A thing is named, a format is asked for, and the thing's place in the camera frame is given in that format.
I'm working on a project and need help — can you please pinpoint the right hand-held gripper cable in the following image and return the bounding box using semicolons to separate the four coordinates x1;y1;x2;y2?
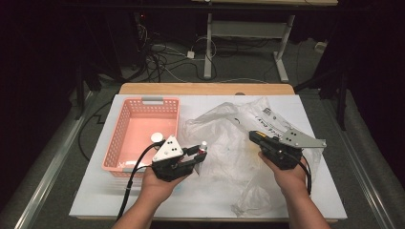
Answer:
297;154;313;196

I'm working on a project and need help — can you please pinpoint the small white-capped bottle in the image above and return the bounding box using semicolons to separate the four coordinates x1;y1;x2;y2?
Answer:
150;132;166;146

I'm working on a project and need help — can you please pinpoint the white table mat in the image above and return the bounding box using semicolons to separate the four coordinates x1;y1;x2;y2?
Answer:
69;94;349;220

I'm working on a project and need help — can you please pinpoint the black floor cable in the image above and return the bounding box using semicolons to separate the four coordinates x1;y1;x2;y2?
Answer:
77;100;113;162

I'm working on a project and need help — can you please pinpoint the tangle of floor cables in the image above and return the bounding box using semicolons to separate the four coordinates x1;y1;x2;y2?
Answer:
136;22;218;84

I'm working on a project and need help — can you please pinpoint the person's right hand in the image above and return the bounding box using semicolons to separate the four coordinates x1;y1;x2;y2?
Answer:
257;151;310;198

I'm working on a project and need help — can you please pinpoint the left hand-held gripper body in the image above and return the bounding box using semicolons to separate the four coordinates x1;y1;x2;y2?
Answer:
151;135;198;183

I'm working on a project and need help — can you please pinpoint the black stand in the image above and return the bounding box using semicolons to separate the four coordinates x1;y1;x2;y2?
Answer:
74;56;103;121
293;63;349;132

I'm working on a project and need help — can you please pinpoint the clear plastic smiley bag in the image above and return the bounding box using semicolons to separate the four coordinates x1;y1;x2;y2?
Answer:
179;96;323;218

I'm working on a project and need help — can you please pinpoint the metal floor rail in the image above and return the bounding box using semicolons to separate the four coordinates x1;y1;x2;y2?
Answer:
13;90;97;229
321;94;396;229

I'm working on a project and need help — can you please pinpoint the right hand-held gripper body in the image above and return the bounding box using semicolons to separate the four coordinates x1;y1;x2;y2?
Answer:
259;128;328;171

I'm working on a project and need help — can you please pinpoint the hand-held gripper cable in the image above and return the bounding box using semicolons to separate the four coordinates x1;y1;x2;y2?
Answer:
297;154;313;196
116;140;167;222

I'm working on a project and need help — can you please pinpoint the white desk frame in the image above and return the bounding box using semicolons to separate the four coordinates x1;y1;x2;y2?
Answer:
190;0;339;83

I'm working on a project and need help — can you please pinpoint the person's left hand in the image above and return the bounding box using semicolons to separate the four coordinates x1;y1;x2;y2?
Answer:
139;165;189;205

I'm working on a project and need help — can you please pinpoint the pink plastic basket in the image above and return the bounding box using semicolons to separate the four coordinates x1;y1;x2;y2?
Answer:
101;96;181;178

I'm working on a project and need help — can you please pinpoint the left hand-held gripper cable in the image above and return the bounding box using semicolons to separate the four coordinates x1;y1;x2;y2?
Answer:
116;140;167;222

